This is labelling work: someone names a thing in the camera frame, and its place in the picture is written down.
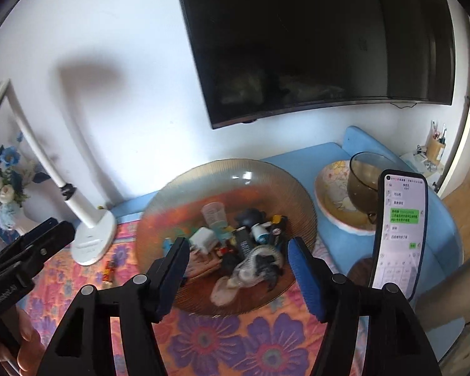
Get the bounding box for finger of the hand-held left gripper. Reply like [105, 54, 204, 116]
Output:
[0, 217, 60, 262]
[0, 221, 76, 279]

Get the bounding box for blue artificial flowers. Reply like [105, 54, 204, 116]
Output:
[0, 131, 51, 208]

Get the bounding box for wooden pen holder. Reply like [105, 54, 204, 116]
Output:
[425, 121, 448, 165]

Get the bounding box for floral woven tablecloth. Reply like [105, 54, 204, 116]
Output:
[8, 219, 373, 376]

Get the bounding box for white ribbed ceramic vase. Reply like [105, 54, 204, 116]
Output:
[0, 204, 36, 239]

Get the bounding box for light blue toy figure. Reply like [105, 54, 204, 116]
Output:
[215, 223, 236, 240]

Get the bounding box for white wall charger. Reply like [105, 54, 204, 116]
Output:
[189, 226, 220, 255]

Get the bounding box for small white bottle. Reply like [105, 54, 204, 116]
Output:
[252, 222, 273, 243]

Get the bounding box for clear plastic cup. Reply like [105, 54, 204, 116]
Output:
[201, 202, 225, 230]

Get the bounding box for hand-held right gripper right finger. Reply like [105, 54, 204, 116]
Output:
[288, 236, 441, 376]

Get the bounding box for black and yellow item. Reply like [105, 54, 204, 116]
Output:
[270, 215, 288, 239]

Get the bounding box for brown glass cup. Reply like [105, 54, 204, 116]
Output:
[347, 151, 394, 224]

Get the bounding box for black wall television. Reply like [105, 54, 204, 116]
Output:
[172, 0, 457, 130]

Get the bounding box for black rectangular tube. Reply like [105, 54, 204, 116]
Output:
[234, 225, 255, 261]

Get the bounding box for floral ceramic bowl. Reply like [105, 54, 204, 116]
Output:
[314, 160, 380, 236]

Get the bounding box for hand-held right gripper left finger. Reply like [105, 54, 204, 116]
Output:
[36, 237, 191, 376]

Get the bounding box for black toy figure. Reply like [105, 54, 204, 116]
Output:
[235, 207, 267, 230]

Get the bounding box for white desk lamp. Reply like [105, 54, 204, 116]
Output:
[0, 79, 117, 266]

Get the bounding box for pile of small items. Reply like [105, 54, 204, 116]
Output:
[213, 245, 286, 306]

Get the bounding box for white door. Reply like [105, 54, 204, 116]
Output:
[436, 16, 470, 204]

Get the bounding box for amber ribbed glass bowl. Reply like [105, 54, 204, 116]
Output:
[135, 159, 318, 317]

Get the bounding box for person's left hand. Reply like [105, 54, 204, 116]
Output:
[0, 307, 48, 376]

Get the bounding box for black smartphone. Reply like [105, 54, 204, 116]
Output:
[367, 169, 429, 302]

